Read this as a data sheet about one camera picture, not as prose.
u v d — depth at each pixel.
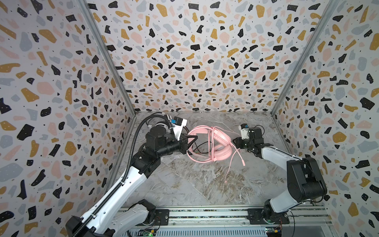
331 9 0.72
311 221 0.74
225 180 0.87
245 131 0.86
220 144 0.65
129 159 0.46
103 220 0.38
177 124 0.57
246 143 0.80
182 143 0.57
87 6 0.70
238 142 0.84
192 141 0.65
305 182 0.46
